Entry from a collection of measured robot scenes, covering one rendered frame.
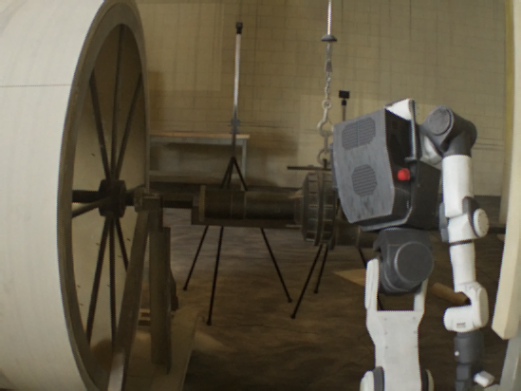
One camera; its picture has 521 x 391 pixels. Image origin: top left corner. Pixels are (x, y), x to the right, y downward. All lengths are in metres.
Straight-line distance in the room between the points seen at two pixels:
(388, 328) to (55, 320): 0.96
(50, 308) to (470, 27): 10.07
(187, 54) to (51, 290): 8.94
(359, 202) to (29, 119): 0.97
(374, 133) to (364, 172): 0.11
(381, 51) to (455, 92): 1.49
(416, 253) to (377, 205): 0.20
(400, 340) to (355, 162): 0.52
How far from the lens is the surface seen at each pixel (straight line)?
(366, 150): 1.78
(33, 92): 1.87
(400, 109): 1.98
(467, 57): 11.17
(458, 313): 1.75
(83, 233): 3.39
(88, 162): 3.39
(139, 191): 2.52
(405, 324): 1.80
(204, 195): 2.48
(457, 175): 1.75
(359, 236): 2.51
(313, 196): 2.40
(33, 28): 2.08
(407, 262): 1.66
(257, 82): 10.50
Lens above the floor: 1.30
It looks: 7 degrees down
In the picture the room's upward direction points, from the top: 2 degrees clockwise
